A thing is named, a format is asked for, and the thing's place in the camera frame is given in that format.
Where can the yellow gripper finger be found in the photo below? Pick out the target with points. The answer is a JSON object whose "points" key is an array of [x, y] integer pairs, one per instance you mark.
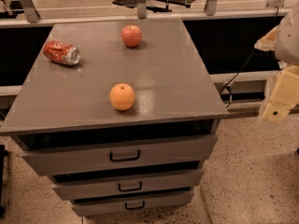
{"points": [[281, 95], [268, 41]]}

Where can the crushed red soda can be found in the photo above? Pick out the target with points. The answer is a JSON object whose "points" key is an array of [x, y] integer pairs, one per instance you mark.
{"points": [[61, 52]]}

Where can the orange fruit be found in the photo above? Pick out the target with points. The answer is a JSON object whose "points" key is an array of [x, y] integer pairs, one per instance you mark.
{"points": [[122, 96]]}

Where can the middle grey drawer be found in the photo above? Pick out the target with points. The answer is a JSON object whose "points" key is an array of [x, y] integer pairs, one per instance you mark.
{"points": [[129, 184]]}

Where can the bottom grey drawer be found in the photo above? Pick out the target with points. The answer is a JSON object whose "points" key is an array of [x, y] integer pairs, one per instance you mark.
{"points": [[132, 203]]}

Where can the grey drawer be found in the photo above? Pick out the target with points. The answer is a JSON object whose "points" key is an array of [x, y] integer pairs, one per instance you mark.
{"points": [[132, 203], [84, 159], [129, 184]]}

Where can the top grey drawer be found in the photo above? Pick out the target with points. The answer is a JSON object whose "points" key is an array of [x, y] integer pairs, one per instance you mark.
{"points": [[84, 159]]}

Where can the grey window rail frame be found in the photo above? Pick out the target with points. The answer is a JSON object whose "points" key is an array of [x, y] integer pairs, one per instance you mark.
{"points": [[44, 12]]}

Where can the grey drawer cabinet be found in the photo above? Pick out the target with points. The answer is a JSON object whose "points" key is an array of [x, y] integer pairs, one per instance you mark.
{"points": [[125, 129]]}

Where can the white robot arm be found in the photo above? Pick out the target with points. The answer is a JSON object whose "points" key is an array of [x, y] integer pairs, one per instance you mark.
{"points": [[287, 41]]}

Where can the red apple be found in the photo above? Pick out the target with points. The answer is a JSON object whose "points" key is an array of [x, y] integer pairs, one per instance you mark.
{"points": [[131, 36]]}

